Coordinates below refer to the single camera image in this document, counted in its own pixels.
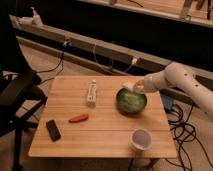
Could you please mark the black chair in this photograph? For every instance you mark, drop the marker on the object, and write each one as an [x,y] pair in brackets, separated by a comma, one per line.
[17,91]

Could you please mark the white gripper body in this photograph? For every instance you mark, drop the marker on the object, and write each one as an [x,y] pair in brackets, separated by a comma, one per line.
[150,83]

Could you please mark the black phone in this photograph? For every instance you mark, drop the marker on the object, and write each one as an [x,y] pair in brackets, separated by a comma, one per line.
[53,130]

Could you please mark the green ceramic bowl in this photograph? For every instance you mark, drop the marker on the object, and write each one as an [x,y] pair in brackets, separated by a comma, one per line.
[130,102]

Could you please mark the white spray bottle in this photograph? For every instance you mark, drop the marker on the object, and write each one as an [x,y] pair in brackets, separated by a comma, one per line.
[36,18]

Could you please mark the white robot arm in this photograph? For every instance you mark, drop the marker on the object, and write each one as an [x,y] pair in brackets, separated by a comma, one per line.
[182,77]

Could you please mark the white toothpaste tube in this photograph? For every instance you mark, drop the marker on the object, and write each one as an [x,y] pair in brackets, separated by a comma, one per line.
[91,94]

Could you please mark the blue box on floor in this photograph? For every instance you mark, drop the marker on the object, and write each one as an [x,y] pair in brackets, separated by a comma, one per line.
[167,101]

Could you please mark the wooden table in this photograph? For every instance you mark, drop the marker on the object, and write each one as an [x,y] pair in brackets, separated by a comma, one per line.
[106,133]

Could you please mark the orange carrot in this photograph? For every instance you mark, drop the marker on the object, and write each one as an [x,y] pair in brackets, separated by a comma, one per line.
[79,118]

